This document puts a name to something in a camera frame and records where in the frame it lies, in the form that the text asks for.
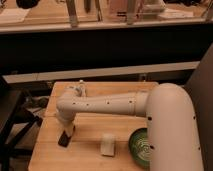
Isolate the black eraser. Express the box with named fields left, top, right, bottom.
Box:
left=58, top=132, right=71, bottom=147

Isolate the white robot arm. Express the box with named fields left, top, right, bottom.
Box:
left=56, top=83, right=204, bottom=171

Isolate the white sponge block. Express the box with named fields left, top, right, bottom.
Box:
left=100, top=134, right=115, bottom=157

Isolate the white tube bottle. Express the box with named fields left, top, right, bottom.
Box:
left=79, top=80, right=86, bottom=97

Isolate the black side table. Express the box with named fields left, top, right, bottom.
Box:
left=0, top=75, right=42, bottom=171

